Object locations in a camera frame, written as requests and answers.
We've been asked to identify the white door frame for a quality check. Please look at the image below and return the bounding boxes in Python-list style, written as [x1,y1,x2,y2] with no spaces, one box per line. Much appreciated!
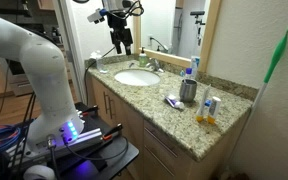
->
[52,0,86,102]

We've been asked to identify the slim white tube orange cap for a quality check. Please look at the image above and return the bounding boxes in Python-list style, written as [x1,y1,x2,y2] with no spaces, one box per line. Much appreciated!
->
[195,85,210,122]

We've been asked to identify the wood framed mirror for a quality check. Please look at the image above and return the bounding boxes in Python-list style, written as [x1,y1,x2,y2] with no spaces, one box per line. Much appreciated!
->
[134,0,222,72]

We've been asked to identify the small white bottle blue cap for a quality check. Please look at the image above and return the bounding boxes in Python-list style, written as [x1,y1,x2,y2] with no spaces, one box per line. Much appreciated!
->
[185,68,192,79]

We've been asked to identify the green soap pump bottle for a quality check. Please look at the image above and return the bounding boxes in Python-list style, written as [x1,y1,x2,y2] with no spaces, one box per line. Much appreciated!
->
[138,48,147,67]

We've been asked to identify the chrome sink faucet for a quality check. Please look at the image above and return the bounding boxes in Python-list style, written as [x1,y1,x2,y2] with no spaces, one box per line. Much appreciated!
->
[139,58,164,72]

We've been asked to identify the white lotion tube orange cap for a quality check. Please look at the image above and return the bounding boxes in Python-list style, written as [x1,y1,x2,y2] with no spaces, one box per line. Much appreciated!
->
[207,96,221,124]

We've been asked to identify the wooden vanity cabinet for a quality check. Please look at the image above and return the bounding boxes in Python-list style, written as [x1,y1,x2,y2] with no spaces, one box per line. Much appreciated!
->
[88,75,251,180]

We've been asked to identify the purple toothpaste tube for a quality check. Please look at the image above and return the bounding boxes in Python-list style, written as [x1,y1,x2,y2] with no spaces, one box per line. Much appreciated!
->
[165,95,184,109]

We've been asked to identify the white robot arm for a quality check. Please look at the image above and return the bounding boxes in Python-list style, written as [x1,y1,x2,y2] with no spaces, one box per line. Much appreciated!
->
[0,18,84,158]

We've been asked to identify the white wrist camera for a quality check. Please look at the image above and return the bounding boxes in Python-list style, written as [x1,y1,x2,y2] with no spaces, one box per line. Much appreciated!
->
[87,9,107,24]

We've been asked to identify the grey metal cup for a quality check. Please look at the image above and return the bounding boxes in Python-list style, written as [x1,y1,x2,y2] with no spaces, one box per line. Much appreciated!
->
[179,79,197,102]

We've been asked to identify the tall white blue tube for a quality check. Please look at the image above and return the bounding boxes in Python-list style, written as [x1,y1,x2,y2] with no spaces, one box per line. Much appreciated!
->
[191,56,200,78]

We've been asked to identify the black power cable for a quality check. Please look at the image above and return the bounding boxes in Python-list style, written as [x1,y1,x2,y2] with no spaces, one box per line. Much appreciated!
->
[83,45,117,107]

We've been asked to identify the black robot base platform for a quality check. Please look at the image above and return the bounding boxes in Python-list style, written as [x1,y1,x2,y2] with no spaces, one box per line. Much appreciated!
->
[6,102,139,180]

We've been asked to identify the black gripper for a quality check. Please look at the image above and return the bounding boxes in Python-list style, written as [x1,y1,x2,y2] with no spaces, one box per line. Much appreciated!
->
[107,12,133,55]

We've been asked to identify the white oval sink basin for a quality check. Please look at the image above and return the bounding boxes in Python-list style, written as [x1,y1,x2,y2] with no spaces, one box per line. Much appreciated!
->
[114,69,160,86]

